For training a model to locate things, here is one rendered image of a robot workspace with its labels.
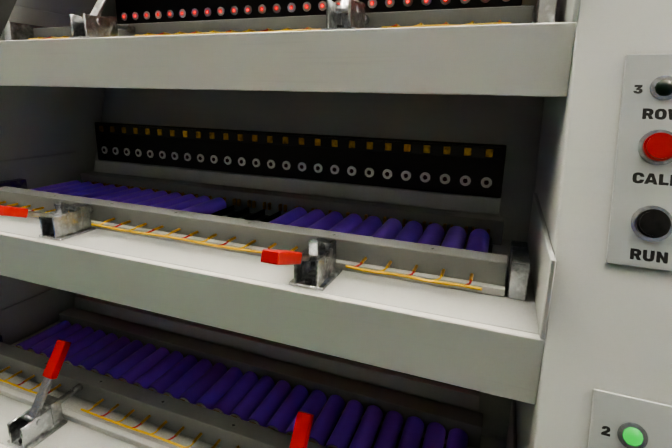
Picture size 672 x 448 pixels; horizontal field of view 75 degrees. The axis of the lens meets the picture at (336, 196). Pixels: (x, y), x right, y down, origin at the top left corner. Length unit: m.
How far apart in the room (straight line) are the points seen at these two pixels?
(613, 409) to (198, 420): 0.34
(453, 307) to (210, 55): 0.27
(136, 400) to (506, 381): 0.36
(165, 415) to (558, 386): 0.35
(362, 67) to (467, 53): 0.07
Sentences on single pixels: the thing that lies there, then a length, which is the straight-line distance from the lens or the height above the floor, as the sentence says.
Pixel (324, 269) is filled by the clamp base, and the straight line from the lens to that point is 0.33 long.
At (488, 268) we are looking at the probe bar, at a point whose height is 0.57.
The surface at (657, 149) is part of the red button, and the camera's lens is 0.30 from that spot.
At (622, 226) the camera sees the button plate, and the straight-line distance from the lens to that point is 0.30.
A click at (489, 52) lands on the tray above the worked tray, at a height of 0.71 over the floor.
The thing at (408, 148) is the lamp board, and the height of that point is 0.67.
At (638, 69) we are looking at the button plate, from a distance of 0.32.
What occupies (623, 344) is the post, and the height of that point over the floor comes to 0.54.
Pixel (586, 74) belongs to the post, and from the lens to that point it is 0.31.
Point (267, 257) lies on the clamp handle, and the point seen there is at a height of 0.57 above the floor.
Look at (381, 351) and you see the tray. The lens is 0.32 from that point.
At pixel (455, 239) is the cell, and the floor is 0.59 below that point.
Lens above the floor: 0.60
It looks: 2 degrees up
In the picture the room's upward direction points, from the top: 7 degrees clockwise
